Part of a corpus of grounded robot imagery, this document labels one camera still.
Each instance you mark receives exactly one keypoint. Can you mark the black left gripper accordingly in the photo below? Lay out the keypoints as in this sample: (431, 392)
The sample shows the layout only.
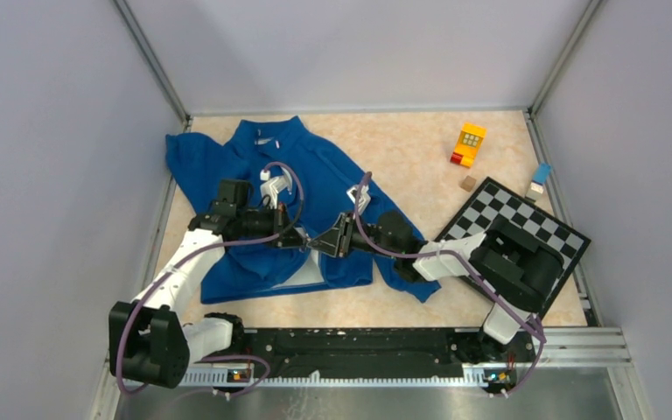
(279, 223)

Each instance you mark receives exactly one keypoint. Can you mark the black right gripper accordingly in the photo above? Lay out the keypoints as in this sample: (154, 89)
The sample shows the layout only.
(336, 241)

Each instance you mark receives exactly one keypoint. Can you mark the blue zip jacket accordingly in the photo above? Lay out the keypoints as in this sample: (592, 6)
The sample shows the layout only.
(198, 164)

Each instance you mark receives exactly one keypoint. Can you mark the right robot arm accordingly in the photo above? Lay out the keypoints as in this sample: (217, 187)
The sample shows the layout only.
(516, 269)

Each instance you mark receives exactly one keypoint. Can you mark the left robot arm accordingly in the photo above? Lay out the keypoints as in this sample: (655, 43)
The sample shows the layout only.
(148, 343)

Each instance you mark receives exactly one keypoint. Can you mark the small brown wooden cube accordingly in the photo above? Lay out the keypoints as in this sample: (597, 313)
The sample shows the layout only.
(468, 183)

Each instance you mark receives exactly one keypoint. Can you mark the black white checkerboard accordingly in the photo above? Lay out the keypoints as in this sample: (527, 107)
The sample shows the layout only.
(492, 200)

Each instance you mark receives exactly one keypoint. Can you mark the yellow red toy block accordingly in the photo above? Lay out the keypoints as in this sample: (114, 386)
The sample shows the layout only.
(468, 145)

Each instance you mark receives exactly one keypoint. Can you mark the blue white small block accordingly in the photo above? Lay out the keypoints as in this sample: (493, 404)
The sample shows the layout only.
(536, 186)

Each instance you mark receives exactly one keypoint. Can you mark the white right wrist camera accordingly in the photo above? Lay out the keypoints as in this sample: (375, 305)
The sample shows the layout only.
(359, 195)

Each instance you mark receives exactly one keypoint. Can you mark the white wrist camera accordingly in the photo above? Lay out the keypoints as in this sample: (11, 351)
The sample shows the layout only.
(359, 195)
(273, 185)

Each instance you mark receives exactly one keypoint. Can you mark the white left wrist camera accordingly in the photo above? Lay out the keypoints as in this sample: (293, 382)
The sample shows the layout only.
(273, 185)

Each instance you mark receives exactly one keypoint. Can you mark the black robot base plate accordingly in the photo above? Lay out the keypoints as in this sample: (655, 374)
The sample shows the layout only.
(376, 353)

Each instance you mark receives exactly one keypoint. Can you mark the aluminium frame rail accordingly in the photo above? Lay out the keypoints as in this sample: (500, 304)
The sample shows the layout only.
(568, 347)

